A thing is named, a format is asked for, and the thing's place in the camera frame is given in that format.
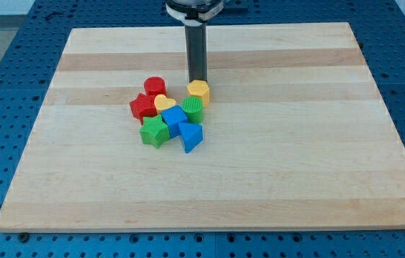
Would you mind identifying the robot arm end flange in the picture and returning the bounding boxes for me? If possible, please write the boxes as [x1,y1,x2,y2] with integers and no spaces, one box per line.
[165,0,224,27]

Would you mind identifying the blue triangle block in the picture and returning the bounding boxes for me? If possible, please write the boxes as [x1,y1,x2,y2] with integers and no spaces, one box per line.
[178,123,204,153]

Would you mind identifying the green cylinder block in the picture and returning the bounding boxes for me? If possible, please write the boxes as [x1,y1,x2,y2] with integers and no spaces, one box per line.
[181,96,204,124]

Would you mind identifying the blue cube block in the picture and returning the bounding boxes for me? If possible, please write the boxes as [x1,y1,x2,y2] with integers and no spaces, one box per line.
[161,105,188,138]

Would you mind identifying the yellow hexagon block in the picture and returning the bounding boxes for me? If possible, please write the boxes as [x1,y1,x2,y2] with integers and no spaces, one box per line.
[186,80,210,107]

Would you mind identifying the green star block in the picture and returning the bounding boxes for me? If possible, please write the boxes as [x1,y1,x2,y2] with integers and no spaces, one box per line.
[139,115,170,149]

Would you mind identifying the yellow heart block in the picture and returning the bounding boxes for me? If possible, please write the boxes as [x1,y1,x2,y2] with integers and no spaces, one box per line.
[154,94,177,115]

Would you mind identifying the red star block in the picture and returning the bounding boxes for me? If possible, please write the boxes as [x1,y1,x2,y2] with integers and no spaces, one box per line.
[129,93,157,125]

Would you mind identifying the red cylinder block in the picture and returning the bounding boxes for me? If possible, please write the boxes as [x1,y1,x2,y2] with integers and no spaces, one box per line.
[143,77,166,95]

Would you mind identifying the black cylindrical pointer rod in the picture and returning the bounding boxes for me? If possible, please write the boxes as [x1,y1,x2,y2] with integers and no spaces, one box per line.
[185,24,207,82]

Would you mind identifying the wooden board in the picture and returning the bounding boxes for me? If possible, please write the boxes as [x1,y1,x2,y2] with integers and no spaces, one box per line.
[0,22,405,233]

